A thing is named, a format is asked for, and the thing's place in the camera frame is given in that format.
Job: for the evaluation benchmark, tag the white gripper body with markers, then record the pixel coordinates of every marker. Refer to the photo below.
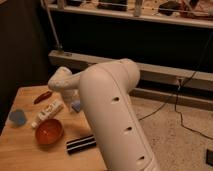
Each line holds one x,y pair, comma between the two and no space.
69,96

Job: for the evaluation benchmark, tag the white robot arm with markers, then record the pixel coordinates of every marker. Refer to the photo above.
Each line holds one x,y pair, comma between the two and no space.
104,95

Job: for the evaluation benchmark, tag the red chili pepper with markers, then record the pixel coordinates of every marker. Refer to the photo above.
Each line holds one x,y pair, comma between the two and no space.
42,97

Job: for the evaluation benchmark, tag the white tube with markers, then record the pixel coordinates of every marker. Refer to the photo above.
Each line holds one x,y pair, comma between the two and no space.
48,112

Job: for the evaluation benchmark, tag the orange bowl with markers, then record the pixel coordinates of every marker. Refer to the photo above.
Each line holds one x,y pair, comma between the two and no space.
49,132

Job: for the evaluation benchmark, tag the black white striped block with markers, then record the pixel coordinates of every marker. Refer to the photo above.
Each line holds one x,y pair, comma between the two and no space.
80,144

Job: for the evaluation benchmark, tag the blue cloth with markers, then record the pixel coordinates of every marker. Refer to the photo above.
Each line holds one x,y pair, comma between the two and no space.
18,117

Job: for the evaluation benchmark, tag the metal pole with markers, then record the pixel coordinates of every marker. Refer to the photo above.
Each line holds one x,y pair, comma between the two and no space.
58,45

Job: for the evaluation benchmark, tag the cluttered shelf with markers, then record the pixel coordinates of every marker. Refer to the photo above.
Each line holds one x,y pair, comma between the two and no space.
194,13

